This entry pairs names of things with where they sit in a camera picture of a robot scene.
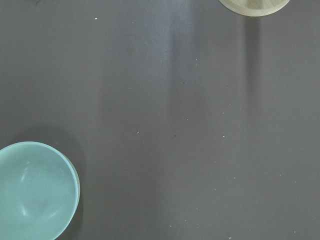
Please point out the wooden mug tree stand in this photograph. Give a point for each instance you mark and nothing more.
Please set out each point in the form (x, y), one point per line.
(254, 8)

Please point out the far green bowl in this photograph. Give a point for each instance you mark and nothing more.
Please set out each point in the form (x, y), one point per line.
(39, 191)

